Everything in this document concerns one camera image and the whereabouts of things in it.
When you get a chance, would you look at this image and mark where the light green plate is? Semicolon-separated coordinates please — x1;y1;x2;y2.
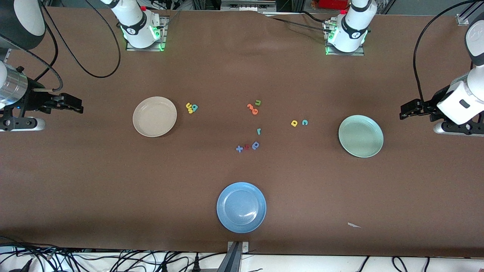
338;115;384;158

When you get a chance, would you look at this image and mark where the beige brown plate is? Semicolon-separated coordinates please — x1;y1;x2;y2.
133;96;177;138

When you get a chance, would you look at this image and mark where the brown table cover sheet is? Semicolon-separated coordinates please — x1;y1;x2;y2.
0;6;484;258

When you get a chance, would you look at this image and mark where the red box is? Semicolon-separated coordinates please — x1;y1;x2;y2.
319;0;352;10

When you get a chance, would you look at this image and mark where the grey equipment box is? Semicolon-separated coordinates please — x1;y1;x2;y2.
220;0;277;12

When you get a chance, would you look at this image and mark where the blue plate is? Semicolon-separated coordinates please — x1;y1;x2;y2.
217;182;267;233

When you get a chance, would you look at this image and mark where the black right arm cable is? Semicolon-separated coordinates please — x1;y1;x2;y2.
0;0;121;92

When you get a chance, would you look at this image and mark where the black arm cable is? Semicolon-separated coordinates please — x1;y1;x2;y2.
0;0;121;92
413;0;475;103

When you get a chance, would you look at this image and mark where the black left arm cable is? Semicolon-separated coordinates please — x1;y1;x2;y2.
413;0;475;103

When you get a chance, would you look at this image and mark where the aluminium frame profile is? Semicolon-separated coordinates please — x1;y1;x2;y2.
456;0;484;26

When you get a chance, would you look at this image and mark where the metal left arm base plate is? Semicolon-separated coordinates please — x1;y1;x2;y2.
324;21;365;56

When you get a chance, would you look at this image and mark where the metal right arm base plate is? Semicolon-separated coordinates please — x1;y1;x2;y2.
126;16;168;52

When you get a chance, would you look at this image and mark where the short black cable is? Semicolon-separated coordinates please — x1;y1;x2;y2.
301;10;327;22

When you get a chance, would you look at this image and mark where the long black cable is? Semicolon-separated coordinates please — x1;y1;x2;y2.
269;17;331;31

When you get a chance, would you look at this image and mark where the dark aluminium post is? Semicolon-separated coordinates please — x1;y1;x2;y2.
216;243;242;272

